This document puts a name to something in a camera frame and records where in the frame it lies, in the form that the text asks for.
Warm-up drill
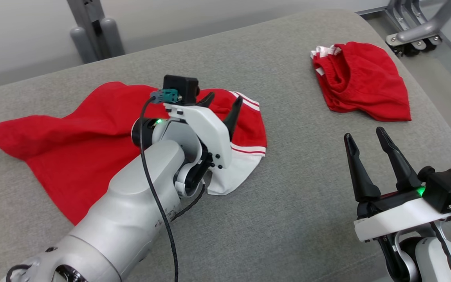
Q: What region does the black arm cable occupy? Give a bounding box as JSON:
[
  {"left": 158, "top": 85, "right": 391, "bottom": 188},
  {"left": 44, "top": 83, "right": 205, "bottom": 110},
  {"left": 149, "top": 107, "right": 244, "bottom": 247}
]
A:
[
  {"left": 139, "top": 97, "right": 180, "bottom": 282},
  {"left": 430, "top": 221, "right": 451, "bottom": 282}
]

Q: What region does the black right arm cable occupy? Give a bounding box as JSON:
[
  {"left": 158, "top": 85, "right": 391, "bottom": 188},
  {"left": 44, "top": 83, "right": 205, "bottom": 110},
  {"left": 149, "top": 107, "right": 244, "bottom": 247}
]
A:
[{"left": 430, "top": 221, "right": 451, "bottom": 282}]

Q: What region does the red white basketball jersey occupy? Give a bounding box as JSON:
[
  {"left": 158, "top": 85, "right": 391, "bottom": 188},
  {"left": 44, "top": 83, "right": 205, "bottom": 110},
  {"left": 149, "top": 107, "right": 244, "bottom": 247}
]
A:
[{"left": 0, "top": 81, "right": 268, "bottom": 226}]

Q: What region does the grey partition post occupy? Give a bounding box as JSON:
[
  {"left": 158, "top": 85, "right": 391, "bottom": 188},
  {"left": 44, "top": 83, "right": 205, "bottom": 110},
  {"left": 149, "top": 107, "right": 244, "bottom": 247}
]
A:
[{"left": 67, "top": 0, "right": 105, "bottom": 63}]

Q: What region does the red shorts white stripe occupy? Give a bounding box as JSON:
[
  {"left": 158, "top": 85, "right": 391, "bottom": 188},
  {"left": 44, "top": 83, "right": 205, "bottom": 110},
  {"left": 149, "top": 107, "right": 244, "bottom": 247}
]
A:
[{"left": 310, "top": 41, "right": 412, "bottom": 122}]

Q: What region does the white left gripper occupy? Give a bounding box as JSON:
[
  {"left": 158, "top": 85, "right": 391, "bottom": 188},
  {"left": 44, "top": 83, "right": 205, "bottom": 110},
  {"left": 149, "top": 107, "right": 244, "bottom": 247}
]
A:
[{"left": 163, "top": 92, "right": 244, "bottom": 170}]

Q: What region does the teal left camera connector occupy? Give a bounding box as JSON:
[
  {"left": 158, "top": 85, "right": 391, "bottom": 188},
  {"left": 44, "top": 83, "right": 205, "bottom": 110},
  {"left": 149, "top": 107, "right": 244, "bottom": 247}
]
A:
[{"left": 150, "top": 89, "right": 181, "bottom": 105}]

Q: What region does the grey cylindrical post foot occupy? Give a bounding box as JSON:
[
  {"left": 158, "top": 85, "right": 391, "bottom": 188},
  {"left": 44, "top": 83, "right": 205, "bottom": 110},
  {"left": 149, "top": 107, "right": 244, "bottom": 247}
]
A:
[
  {"left": 99, "top": 17, "right": 125, "bottom": 58},
  {"left": 70, "top": 26, "right": 98, "bottom": 64}
]

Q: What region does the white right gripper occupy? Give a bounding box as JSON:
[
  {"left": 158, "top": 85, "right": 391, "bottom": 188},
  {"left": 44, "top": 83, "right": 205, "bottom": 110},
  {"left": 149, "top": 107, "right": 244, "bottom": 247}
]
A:
[{"left": 344, "top": 127, "right": 451, "bottom": 242}]

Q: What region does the grey metal wheeled frame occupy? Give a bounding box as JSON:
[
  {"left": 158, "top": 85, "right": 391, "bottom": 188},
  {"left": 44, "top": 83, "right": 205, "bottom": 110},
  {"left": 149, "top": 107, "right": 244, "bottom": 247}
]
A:
[{"left": 385, "top": 0, "right": 451, "bottom": 58}]

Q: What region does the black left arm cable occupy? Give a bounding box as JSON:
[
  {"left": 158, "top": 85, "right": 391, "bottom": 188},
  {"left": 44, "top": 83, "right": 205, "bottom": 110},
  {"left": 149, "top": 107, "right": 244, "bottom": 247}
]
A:
[{"left": 139, "top": 97, "right": 180, "bottom": 282}]

